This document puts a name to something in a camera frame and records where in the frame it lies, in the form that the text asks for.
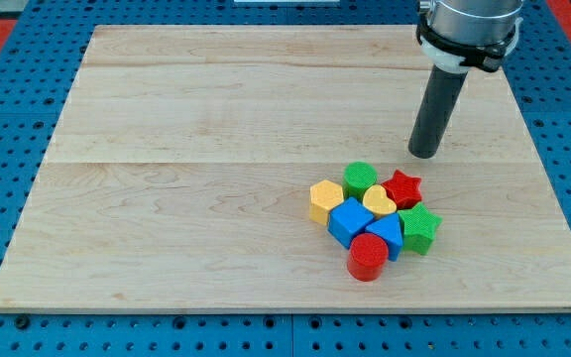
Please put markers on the green cylinder block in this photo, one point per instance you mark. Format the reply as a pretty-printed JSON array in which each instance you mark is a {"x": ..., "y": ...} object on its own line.
[{"x": 358, "y": 177}]

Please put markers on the blue triangle block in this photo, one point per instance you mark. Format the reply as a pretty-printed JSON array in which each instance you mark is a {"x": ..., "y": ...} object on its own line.
[{"x": 388, "y": 228}]

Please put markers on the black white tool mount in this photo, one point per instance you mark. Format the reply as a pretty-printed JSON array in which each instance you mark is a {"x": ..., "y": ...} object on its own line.
[{"x": 457, "y": 58}]

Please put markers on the light wooden board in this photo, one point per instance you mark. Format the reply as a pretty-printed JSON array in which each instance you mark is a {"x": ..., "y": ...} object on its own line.
[{"x": 177, "y": 181}]

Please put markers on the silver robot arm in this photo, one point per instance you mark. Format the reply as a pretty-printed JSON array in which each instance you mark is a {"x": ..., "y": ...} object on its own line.
[{"x": 458, "y": 35}]

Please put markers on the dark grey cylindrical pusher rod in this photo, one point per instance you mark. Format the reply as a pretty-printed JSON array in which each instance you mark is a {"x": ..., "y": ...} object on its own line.
[{"x": 438, "y": 102}]

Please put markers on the red star block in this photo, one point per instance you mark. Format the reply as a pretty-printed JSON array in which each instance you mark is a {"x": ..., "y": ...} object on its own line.
[{"x": 403, "y": 190}]

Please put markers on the red cylinder block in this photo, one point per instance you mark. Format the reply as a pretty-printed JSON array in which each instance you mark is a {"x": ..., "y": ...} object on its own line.
[{"x": 367, "y": 257}]

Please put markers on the yellow hexagon block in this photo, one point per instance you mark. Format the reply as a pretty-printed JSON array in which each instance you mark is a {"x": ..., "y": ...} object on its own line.
[{"x": 323, "y": 197}]

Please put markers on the blue cube block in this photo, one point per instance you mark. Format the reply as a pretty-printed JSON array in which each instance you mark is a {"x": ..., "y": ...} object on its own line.
[{"x": 347, "y": 220}]

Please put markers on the green star block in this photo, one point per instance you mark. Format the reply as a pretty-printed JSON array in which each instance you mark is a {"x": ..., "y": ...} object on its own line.
[{"x": 418, "y": 226}]

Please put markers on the yellow heart block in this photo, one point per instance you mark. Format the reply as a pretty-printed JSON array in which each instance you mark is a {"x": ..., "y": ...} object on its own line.
[{"x": 376, "y": 200}]

